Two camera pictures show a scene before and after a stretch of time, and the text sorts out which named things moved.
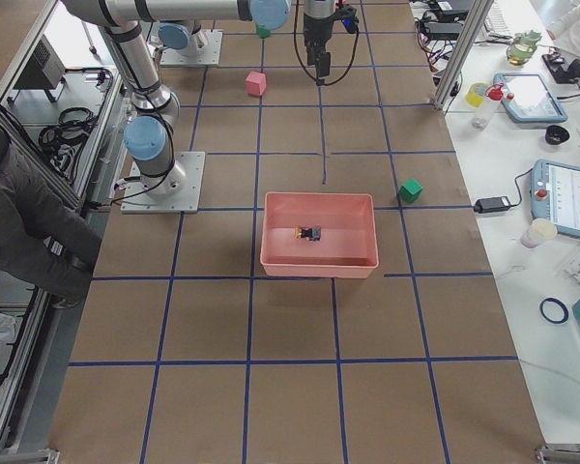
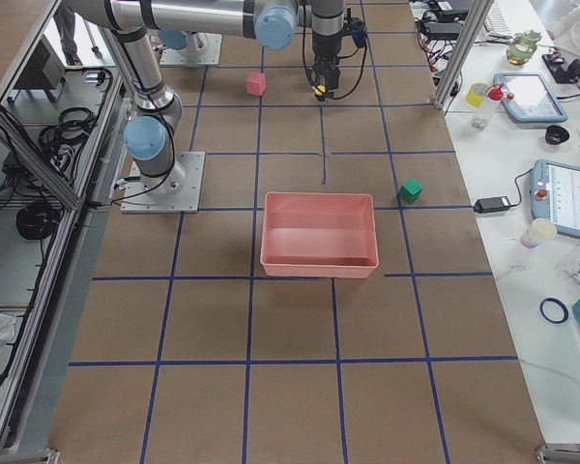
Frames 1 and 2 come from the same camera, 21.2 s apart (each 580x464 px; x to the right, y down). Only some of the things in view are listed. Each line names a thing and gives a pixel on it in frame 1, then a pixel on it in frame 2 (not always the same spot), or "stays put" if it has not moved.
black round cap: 556,134 stays put
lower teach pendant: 566,195 stays put
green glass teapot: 523,47 stays put
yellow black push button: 308,234 -> 319,90
